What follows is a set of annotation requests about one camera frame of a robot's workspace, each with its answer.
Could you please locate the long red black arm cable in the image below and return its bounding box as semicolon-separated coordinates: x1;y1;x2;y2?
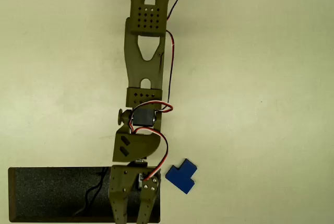
165;0;190;104

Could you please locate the red white wrist servo cable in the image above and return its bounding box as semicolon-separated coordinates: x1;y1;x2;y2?
129;100;174;134

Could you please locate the blue T-shaped block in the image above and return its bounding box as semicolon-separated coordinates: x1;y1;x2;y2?
165;158;198;195

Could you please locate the red white gripper servo cable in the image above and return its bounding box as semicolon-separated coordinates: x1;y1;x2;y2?
133;126;169;182

